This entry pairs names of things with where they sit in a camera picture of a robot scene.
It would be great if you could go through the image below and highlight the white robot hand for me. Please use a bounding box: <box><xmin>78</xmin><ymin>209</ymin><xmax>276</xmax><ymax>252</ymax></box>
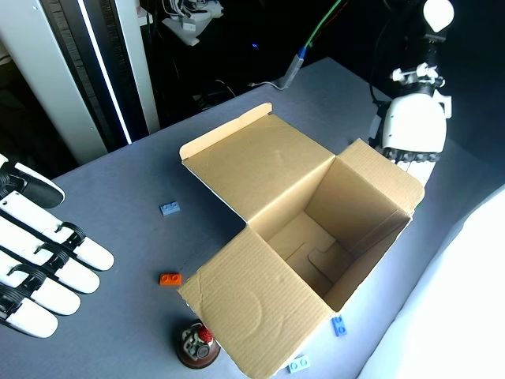
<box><xmin>368</xmin><ymin>88</ymin><xmax>453</xmax><ymax>186</ymax></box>
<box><xmin>0</xmin><ymin>153</ymin><xmax>115</xmax><ymax>340</ymax></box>

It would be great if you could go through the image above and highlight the green cable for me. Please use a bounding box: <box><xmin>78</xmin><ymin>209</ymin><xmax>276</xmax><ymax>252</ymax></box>
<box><xmin>305</xmin><ymin>0</ymin><xmax>342</xmax><ymax>48</ymax></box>

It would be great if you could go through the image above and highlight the large white panel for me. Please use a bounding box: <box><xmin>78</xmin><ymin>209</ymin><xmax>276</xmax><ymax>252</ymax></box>
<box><xmin>0</xmin><ymin>0</ymin><xmax>108</xmax><ymax>166</ymax></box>

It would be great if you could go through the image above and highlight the grey table cloth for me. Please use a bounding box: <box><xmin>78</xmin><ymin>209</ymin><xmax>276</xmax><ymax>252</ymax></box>
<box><xmin>0</xmin><ymin>57</ymin><xmax>505</xmax><ymax>379</ymax></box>

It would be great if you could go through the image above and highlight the white post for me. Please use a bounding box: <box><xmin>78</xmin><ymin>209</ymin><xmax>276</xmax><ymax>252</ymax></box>
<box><xmin>114</xmin><ymin>0</ymin><xmax>161</xmax><ymax>134</ymax></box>

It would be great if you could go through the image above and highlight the cardboard box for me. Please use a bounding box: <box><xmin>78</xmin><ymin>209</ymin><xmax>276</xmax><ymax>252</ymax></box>
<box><xmin>177</xmin><ymin>102</ymin><xmax>426</xmax><ymax>379</ymax></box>

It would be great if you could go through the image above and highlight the small round figurine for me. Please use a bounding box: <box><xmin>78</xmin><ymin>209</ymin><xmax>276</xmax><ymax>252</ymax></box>
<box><xmin>176</xmin><ymin>318</ymin><xmax>222</xmax><ymax>370</ymax></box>

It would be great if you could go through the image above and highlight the white light strip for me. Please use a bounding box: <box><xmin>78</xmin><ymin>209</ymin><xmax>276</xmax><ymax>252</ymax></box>
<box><xmin>77</xmin><ymin>0</ymin><xmax>133</xmax><ymax>145</ymax></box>

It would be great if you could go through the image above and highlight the white plastic parts bundle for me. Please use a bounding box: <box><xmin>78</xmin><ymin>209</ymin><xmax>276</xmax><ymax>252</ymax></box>
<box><xmin>161</xmin><ymin>0</ymin><xmax>224</xmax><ymax>47</ymax></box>

